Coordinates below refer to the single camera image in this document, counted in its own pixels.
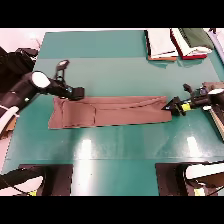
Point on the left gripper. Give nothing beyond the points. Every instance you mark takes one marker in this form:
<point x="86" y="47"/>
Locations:
<point x="75" y="93"/>

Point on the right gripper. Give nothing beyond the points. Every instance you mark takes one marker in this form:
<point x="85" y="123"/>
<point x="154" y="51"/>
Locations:
<point x="195" y="101"/>

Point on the brown garment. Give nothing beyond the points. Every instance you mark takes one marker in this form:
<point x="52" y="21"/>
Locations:
<point x="113" y="111"/>

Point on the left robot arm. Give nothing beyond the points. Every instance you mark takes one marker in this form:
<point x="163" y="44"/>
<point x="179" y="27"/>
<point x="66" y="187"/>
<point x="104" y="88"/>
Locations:
<point x="23" y="88"/>

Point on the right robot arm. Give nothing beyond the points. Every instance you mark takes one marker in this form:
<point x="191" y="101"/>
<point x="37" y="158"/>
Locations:
<point x="200" y="172"/>

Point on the beige garment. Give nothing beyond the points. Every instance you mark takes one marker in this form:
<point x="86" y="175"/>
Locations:
<point x="218" y="125"/>

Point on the orange garment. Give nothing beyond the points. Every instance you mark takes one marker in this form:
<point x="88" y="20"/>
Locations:
<point x="163" y="59"/>

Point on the white garment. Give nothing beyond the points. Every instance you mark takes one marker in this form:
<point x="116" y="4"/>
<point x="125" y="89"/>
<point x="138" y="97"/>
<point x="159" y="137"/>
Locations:
<point x="161" y="41"/>
<point x="186" y="46"/>

